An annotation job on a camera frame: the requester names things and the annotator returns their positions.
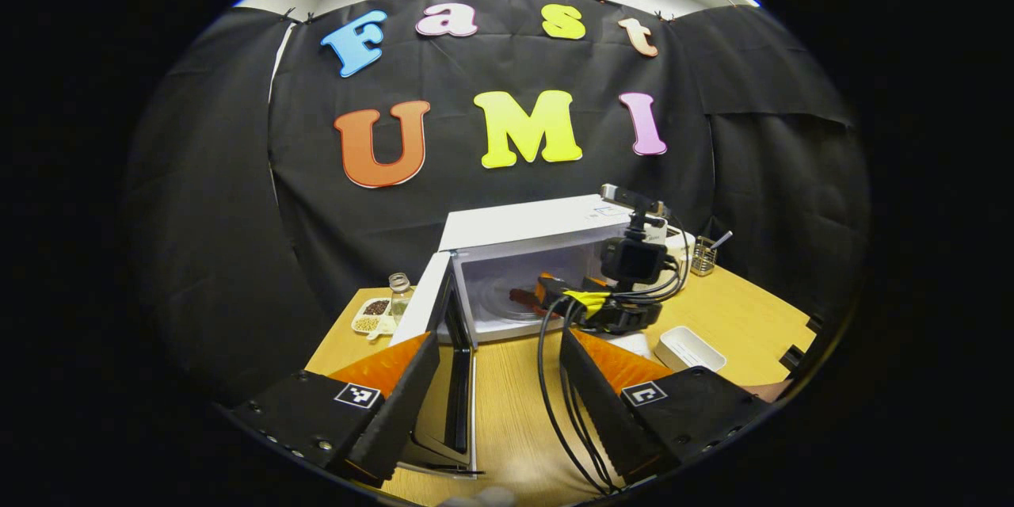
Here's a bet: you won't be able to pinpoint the white divided grain tray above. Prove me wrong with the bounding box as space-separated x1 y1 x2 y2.
350 297 398 342

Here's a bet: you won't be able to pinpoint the white microwave oven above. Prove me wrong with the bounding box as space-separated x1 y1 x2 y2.
391 194 674 478

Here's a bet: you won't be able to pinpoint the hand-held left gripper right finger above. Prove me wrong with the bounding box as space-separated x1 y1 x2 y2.
559 327 773 486

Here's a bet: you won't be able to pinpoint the white rectangular dish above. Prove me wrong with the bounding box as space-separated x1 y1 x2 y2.
653 326 728 374

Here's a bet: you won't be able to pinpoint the wire mesh basket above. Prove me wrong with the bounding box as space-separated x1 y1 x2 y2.
688 236 719 277

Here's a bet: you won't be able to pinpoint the black backdrop cloth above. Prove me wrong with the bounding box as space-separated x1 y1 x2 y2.
127 0 871 405

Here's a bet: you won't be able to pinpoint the glass microwave turntable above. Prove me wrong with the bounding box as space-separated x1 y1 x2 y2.
482 277 557 324

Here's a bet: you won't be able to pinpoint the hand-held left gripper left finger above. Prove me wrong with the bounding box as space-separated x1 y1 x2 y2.
230 331 441 486

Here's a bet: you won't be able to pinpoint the clear plastic water bottle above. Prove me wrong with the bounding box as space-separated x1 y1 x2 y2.
387 273 414 326

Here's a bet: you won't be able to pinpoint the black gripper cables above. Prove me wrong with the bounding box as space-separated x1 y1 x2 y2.
536 215 692 497

